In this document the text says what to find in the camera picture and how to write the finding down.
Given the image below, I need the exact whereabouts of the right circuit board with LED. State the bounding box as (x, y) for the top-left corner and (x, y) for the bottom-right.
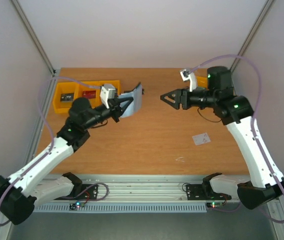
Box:
(206, 202), (224, 209)

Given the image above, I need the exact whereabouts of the right aluminium frame post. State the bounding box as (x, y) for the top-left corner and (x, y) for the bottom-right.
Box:
(237, 0), (276, 57)

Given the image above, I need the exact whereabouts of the yellow bin left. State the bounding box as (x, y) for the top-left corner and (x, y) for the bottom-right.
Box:
(52, 82), (78, 114)

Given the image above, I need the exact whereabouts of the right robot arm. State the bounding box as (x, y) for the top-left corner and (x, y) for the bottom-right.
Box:
(160, 66), (284, 210)

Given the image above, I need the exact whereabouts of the aluminium rail frame front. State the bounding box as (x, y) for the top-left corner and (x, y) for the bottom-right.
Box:
(35, 174), (257, 203)

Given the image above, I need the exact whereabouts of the slotted grey cable duct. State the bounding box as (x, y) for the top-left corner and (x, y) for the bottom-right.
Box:
(34, 202), (207, 214)

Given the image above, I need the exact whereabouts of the white card with red pattern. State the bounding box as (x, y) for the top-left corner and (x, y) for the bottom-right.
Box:
(192, 133), (211, 146)

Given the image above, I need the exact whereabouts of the left circuit board with LED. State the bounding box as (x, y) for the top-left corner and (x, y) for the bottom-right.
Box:
(69, 202), (85, 211)

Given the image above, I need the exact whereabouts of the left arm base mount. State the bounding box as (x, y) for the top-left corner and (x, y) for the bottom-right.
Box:
(56, 172), (98, 200)

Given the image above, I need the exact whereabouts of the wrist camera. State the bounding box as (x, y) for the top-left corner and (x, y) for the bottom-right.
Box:
(100, 83), (117, 109)
(180, 68), (198, 92)

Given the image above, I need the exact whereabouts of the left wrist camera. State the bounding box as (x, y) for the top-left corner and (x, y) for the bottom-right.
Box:
(100, 83), (117, 109)

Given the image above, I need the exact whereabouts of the yellow bin far right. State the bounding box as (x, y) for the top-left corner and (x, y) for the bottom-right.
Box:
(196, 76), (208, 88)

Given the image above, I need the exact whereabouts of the circuit board with led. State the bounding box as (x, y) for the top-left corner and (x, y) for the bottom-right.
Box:
(69, 202), (85, 211)
(206, 202), (224, 209)

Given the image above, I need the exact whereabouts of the card holder with clear sleeves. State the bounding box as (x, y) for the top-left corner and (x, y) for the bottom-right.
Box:
(118, 82), (143, 118)

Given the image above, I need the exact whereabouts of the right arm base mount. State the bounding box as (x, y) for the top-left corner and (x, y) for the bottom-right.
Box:
(182, 172), (232, 201)

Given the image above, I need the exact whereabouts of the yellow bin right of trio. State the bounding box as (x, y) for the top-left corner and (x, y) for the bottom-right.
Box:
(100, 79), (121, 95)

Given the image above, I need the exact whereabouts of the left aluminium frame post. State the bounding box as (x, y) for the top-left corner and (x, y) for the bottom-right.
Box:
(10, 0), (56, 76)

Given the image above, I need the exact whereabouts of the red credit card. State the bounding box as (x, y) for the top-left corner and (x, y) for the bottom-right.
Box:
(82, 90), (96, 99)

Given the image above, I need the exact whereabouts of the aluminium frame post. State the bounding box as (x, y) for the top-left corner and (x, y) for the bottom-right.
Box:
(237, 0), (276, 57)
(10, 0), (56, 76)

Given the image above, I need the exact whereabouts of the black credit card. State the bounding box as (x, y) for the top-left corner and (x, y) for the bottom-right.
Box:
(60, 93), (74, 103)

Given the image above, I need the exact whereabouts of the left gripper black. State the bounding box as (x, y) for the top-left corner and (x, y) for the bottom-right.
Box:
(83, 95), (134, 130)

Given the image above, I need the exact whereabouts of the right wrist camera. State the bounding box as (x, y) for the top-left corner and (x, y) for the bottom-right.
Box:
(180, 68), (198, 92)

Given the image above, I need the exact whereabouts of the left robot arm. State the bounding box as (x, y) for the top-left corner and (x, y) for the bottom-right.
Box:
(0, 97), (134, 227)

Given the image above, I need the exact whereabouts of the yellow bin middle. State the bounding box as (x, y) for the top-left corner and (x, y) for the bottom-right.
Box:
(76, 81), (101, 108)

